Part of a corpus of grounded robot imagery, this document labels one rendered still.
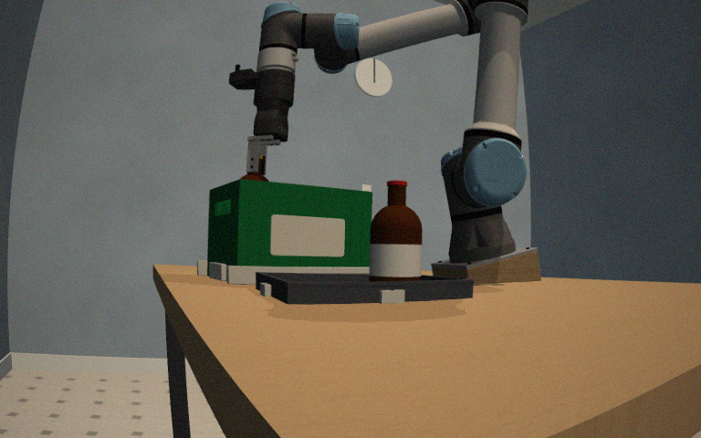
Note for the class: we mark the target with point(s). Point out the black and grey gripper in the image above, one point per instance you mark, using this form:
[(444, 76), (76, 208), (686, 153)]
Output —
[(274, 84)]

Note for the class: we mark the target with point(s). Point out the brown bottle with blue label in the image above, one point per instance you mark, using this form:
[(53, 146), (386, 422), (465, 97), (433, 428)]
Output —
[(256, 175)]

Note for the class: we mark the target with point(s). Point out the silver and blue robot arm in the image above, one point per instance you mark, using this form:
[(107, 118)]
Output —
[(492, 172)]

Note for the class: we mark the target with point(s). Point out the brown glass bottle with white label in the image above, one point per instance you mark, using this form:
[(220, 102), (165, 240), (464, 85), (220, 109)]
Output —
[(396, 239)]

